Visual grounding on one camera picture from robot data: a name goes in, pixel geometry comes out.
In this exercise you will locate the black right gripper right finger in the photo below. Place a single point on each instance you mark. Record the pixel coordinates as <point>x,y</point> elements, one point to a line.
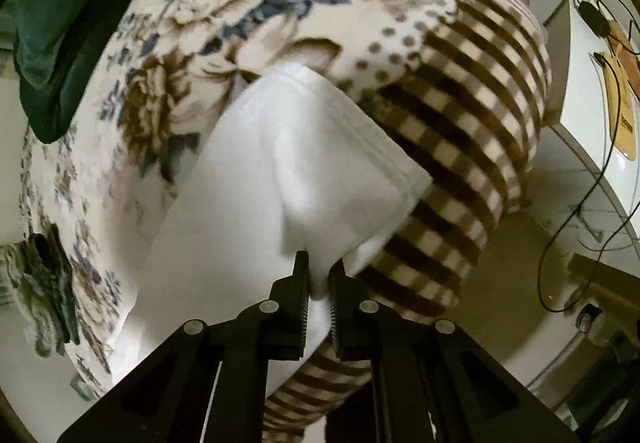
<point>359,325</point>

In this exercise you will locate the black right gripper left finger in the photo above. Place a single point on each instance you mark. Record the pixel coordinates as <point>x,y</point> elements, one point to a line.
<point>276,327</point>

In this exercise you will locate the white denim pants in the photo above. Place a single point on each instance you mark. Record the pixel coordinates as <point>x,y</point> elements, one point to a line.
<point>293,164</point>

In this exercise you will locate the crumpled grey patterned cloth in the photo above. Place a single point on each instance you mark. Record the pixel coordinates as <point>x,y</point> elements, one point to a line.
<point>38,279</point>

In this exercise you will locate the floral plush blanket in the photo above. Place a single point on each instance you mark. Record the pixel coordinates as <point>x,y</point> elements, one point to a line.
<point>460,85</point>

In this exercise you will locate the yellow paper bag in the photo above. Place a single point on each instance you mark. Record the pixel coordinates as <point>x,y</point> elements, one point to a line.
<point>621,80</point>

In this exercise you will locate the dark green pillow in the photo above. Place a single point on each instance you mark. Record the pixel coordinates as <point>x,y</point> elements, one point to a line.
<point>58,43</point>

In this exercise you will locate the black power adapter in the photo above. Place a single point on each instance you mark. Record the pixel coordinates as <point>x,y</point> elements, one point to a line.
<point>594,19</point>

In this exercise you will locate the white side table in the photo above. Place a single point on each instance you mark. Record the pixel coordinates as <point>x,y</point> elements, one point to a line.
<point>575,151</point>

